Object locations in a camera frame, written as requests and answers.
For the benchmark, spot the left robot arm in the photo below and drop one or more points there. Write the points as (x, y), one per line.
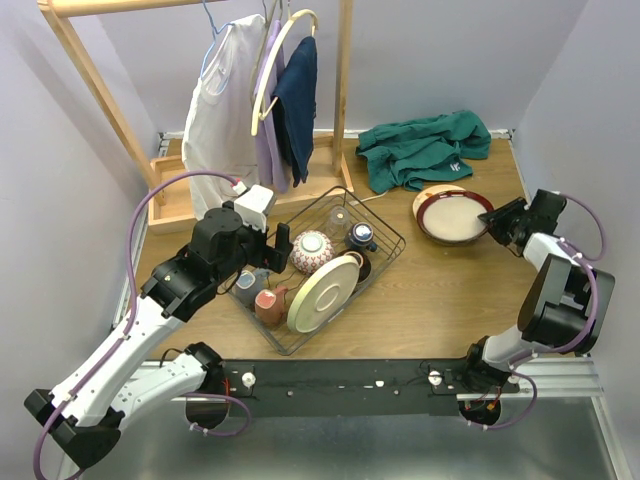
(87, 413)

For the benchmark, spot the dark blue teacup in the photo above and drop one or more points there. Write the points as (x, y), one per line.
(360, 237)

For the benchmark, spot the white tank top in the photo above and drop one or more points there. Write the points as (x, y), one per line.
(217, 131)

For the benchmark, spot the clear glass cup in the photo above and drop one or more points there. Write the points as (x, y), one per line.
(337, 224)

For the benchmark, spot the pink ceramic mug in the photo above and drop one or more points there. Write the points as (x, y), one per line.
(269, 305)

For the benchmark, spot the dark brown bowl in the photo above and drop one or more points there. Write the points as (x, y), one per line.
(365, 267)

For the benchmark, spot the cream round plate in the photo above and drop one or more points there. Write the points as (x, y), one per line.
(323, 295)

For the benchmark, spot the dark red rimmed plate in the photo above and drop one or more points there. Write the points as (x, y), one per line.
(453, 217)

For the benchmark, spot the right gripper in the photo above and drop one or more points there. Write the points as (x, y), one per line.
(498, 216)

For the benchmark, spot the black wire dish rack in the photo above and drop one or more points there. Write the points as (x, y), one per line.
(340, 246)

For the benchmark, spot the lavender garment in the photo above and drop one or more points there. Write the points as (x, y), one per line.
(272, 168)

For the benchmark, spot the grey blue mug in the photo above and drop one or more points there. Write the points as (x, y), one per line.
(249, 285)

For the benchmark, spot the navy blue garment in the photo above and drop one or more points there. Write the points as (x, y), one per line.
(294, 111)

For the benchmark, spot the wooden hanger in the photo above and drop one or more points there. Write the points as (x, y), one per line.
(260, 109)

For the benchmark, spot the red white patterned bowl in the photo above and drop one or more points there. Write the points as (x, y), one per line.
(312, 249)

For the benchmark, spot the beige bird plate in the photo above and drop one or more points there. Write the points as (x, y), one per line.
(429, 192)

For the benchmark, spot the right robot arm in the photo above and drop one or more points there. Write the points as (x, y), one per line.
(565, 306)

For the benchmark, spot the blue wire hanger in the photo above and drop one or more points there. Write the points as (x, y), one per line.
(215, 32)

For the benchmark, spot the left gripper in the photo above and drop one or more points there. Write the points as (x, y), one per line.
(270, 248)

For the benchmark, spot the black base bar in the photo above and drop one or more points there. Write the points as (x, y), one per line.
(361, 387)

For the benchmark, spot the green crumpled garment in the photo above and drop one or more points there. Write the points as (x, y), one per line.
(432, 149)

